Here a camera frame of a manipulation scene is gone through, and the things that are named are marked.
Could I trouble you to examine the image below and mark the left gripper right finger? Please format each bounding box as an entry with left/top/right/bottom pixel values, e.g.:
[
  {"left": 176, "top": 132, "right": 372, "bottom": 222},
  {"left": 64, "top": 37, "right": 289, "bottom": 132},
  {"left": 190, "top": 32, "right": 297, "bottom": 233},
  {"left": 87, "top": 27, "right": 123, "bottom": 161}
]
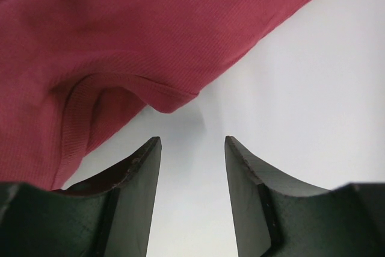
[{"left": 224, "top": 136, "right": 384, "bottom": 256}]

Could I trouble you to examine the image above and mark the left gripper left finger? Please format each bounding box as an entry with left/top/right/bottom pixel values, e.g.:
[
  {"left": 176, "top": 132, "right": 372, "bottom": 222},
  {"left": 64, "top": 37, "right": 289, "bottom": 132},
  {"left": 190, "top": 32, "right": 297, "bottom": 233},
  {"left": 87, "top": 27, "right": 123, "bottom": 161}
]
[{"left": 1, "top": 137, "right": 162, "bottom": 256}]

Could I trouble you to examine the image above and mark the maroon garment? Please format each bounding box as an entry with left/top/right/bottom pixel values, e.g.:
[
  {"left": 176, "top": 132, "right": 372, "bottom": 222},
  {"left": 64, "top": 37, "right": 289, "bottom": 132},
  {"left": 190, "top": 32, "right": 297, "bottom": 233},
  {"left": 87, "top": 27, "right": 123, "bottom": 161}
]
[{"left": 1, "top": 0, "right": 311, "bottom": 190}]

